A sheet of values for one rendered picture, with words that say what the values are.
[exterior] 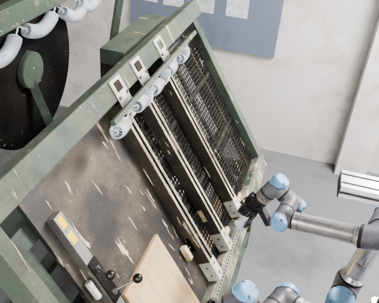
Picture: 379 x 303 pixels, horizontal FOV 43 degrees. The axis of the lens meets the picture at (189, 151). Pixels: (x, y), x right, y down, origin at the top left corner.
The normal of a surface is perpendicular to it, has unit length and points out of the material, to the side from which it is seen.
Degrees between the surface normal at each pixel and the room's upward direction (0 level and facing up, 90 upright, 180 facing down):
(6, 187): 58
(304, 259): 0
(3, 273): 90
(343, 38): 90
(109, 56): 90
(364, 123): 90
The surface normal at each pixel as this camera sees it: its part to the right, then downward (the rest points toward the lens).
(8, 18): 0.95, 0.22
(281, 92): -0.28, 0.52
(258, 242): 0.07, -0.83
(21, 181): 0.84, -0.25
